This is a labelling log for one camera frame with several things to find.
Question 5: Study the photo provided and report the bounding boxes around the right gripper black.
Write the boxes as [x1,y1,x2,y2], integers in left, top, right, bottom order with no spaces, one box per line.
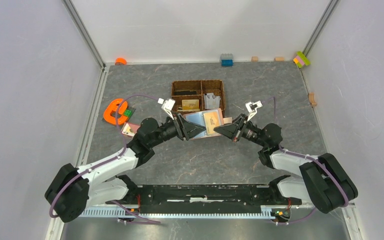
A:
[213,113,267,148]

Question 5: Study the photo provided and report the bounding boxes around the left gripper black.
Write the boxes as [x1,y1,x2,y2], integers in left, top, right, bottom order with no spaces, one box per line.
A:
[149,111,206,148]

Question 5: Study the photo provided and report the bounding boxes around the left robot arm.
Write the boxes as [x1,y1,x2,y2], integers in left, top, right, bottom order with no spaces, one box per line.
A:
[44,113,206,223]

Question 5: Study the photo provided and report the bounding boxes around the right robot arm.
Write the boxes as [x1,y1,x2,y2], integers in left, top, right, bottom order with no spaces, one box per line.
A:
[214,114,359,214]

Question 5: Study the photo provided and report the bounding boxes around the yellow VIP card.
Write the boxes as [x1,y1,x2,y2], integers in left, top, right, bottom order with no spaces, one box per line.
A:
[180,99,200,112]

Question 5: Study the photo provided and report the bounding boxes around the gold card in holder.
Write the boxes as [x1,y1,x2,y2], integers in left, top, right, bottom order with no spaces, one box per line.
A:
[203,111,222,135]

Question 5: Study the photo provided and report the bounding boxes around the grey cards in basket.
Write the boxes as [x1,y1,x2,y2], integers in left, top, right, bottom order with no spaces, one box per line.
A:
[203,92,221,110]

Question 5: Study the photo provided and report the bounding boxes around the pink picture card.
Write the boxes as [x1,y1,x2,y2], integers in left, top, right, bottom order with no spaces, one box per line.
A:
[120,122,140,137]

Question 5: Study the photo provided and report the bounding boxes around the brown woven divided basket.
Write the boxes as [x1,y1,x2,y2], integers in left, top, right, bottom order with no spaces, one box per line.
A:
[171,79,227,115]

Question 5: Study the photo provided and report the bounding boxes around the black item in basket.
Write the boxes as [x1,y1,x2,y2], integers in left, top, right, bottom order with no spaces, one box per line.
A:
[176,90,198,96]

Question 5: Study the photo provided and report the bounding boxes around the green toy block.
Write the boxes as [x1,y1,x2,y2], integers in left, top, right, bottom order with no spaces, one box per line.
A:
[123,109,134,118]

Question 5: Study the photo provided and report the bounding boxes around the blue grey toy bricks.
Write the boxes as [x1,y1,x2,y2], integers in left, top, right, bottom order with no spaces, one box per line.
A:
[220,53,234,67]

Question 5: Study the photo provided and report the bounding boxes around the orange tape dispenser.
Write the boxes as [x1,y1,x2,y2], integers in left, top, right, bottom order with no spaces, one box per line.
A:
[103,98,129,126]

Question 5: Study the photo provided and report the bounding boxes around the flat tan wooden block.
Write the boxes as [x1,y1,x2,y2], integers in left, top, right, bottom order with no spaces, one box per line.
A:
[274,56,285,62]

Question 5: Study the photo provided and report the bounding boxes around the curved tan wooden piece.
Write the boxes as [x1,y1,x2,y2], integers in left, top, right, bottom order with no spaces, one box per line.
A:
[308,92,318,108]

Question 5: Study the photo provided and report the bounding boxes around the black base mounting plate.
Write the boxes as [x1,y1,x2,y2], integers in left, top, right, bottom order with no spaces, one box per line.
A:
[118,184,302,214]

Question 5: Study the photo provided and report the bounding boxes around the orange round cap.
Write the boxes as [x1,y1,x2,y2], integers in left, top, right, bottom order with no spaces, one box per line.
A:
[114,57,127,66]

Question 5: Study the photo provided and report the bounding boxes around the green pink toy bricks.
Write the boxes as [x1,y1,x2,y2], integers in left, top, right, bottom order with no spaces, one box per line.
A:
[293,51,311,69]

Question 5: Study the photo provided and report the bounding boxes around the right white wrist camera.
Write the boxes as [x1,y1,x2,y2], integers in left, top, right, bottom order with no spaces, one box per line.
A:
[245,100,263,122]

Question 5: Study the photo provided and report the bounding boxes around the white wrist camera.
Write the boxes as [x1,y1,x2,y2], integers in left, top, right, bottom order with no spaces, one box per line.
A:
[245,100,263,122]
[157,98,176,120]

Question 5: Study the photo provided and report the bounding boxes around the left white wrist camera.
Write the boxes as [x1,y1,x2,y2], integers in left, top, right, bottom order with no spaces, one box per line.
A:
[157,98,176,120]

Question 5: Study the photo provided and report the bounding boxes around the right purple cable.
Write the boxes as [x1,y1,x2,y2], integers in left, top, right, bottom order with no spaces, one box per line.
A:
[261,96,351,226]

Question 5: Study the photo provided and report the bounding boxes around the purple cable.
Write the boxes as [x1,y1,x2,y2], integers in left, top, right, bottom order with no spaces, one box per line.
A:
[261,96,351,226]
[48,94,162,225]

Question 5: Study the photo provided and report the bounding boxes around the light blue cable duct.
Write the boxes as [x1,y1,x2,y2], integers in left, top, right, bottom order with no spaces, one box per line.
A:
[66,206,279,220]

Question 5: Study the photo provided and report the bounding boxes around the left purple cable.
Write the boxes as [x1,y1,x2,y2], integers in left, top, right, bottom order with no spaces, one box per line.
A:
[48,94,162,225]

